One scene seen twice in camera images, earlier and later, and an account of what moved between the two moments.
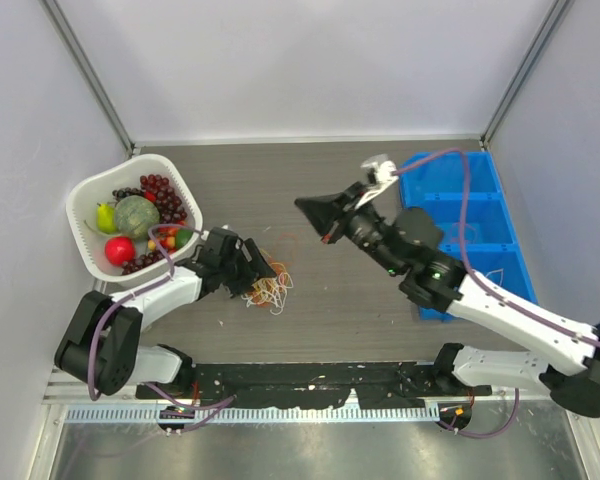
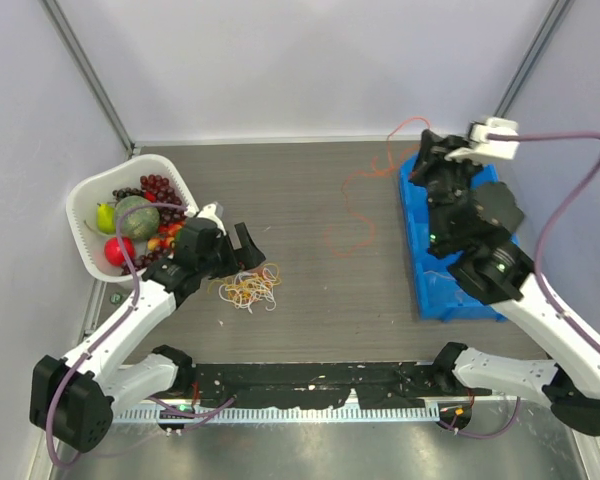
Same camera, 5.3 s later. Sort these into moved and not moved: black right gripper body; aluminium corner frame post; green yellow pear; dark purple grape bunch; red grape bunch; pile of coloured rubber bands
Moved: pile of coloured rubber bands; black right gripper body
Not moved: green yellow pear; dark purple grape bunch; aluminium corner frame post; red grape bunch
